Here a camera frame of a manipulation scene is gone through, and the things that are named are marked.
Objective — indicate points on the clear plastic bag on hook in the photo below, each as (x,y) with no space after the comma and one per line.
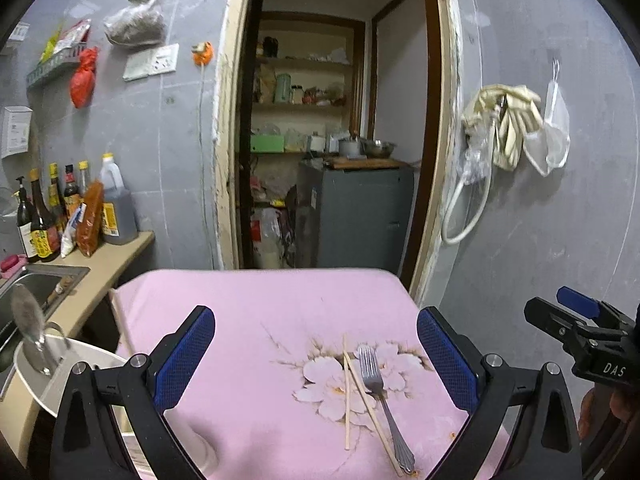
(552,135)

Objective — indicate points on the red-label sauce bottle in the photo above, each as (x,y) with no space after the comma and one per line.
(71,190)

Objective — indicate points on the pink sponge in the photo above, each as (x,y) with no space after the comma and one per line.
(12,265)

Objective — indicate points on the red plastic bag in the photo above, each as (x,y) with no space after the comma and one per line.
(82,82)

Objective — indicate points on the red snack packets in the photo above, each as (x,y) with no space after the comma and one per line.
(75,35)

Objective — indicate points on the beige kitchen counter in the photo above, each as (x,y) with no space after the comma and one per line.
(110,260)

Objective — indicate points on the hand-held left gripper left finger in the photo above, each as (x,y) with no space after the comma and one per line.
(182,355)

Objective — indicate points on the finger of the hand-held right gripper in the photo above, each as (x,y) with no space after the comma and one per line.
(580,302)
(555,320)

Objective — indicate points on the clear plastic jug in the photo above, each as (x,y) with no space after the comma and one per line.
(267,240)

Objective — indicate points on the steel sink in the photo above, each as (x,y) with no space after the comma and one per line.
(35,285)

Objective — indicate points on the grey cabinet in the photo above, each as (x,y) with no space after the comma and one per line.
(355,215)

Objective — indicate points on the steel pot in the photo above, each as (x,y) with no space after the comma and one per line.
(349,146)

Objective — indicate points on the white blue packet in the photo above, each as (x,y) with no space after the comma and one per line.
(70,235)

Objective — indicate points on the green thermos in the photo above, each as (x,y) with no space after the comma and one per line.
(283,89)

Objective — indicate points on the steel fork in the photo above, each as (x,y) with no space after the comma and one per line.
(372,370)

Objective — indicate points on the yellow-cap sauce bottle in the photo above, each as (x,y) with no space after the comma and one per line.
(56,195)

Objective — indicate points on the steel spoon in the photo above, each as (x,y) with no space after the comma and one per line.
(27,315)
(55,331)

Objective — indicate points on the orange seasoning packet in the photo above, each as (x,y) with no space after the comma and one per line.
(90,220)

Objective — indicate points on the grey wall shelf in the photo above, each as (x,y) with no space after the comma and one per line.
(55,65)

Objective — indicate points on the pink floral tablecloth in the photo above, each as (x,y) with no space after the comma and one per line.
(280,310)

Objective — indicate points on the clear bag of dried goods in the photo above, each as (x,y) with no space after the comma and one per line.
(135,25)

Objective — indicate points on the dark pump sauce bottle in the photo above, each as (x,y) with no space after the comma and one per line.
(24,230)

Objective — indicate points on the steel bowl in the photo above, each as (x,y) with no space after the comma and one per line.
(378,149)

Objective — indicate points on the brown wooden board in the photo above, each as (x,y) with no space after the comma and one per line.
(365,163)

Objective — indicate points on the large dark liquid jug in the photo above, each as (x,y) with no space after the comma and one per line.
(120,210)

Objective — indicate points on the yellow snack packet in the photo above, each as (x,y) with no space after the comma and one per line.
(51,45)

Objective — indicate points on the white wall box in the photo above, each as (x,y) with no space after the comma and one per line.
(15,132)

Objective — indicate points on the small clear bottle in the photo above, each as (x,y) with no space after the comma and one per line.
(83,177)

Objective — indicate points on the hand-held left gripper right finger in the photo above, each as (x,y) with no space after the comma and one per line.
(447,360)

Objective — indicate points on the green box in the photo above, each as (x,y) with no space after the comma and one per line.
(267,143)

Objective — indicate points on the orange wall hook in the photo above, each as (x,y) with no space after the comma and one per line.
(204,52)

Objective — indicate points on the person's right hand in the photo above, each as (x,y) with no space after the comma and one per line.
(625,405)

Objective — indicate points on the white wall socket plate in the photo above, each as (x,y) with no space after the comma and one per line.
(150,62)

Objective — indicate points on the dark yellow-label sauce bottle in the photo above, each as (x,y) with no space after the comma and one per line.
(44,235)

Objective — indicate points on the wooden storage shelf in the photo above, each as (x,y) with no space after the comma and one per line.
(305,62)

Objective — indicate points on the white plastic utensil caddy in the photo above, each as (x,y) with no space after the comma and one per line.
(45,385)

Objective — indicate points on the cream rubber gloves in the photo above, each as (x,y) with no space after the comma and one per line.
(510,125)

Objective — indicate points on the worn white door frame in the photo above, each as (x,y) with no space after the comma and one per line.
(225,135)

